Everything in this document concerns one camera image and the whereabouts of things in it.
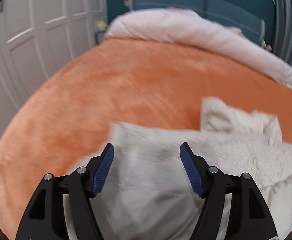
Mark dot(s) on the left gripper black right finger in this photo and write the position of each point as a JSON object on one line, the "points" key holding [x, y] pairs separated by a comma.
{"points": [[249, 216]]}

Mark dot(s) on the teal upholstered headboard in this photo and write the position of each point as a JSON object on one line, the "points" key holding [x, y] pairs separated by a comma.
{"points": [[219, 11]]}

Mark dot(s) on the white quilted jacket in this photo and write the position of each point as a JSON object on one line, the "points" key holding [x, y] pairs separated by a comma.
{"points": [[147, 194]]}

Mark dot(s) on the small yellow bedside item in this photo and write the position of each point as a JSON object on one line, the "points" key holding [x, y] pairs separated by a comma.
{"points": [[101, 26]]}

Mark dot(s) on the orange plush bedspread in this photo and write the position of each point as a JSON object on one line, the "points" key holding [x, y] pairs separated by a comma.
{"points": [[140, 82]]}

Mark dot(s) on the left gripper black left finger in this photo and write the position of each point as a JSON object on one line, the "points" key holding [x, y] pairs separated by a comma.
{"points": [[44, 216]]}

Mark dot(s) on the white rolled duvet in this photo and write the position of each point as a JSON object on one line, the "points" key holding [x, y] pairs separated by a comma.
{"points": [[184, 26]]}

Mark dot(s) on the white panelled wardrobe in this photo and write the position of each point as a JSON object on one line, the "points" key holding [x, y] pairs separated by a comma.
{"points": [[37, 39]]}

